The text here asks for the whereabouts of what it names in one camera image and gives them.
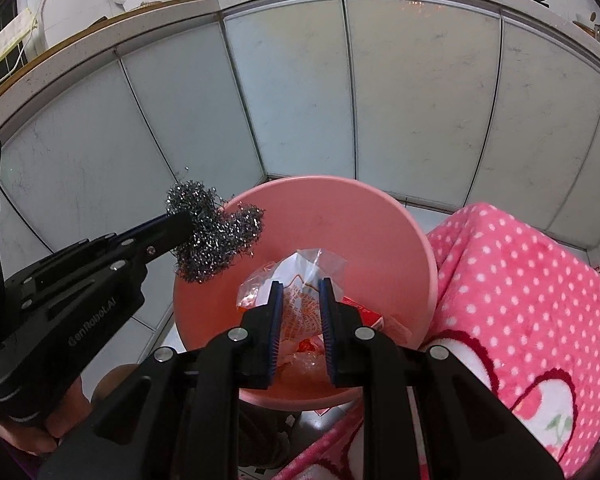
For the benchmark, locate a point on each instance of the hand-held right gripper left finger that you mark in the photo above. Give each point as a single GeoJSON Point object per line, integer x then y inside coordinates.
{"type": "Point", "coordinates": [272, 332]}

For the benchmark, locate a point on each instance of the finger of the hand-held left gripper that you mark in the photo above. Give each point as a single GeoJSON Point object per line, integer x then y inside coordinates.
{"type": "Point", "coordinates": [165, 232]}

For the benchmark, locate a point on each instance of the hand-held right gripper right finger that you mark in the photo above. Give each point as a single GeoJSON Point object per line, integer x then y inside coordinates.
{"type": "Point", "coordinates": [325, 332]}

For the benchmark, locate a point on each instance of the steel wool scrubber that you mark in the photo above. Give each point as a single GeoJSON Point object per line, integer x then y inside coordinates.
{"type": "Point", "coordinates": [210, 240]}

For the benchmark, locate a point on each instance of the clear orange-print plastic bag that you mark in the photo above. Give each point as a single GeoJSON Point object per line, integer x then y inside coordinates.
{"type": "Point", "coordinates": [300, 270]}

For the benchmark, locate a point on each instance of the pink plastic basin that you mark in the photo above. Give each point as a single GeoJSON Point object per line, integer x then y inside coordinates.
{"type": "Point", "coordinates": [340, 220]}

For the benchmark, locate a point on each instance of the person's left hand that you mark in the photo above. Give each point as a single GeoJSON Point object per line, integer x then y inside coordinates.
{"type": "Point", "coordinates": [65, 410]}

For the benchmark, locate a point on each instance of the pink polka dot blanket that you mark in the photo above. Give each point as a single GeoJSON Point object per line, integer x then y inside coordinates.
{"type": "Point", "coordinates": [505, 285]}

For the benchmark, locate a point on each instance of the white cabinet row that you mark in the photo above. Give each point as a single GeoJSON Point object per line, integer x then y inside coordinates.
{"type": "Point", "coordinates": [290, 85]}

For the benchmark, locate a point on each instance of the pale yellow plastic packet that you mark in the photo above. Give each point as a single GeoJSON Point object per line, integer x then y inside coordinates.
{"type": "Point", "coordinates": [10, 37]}

